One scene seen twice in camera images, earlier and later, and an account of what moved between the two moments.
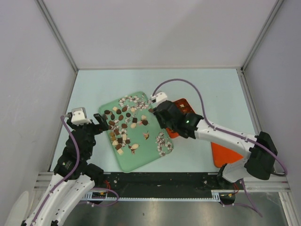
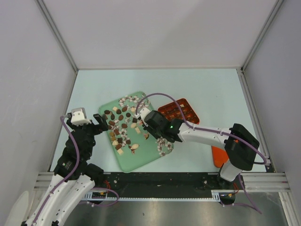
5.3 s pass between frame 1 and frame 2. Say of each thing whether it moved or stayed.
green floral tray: stayed
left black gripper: stayed
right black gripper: moved
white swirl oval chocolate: stayed
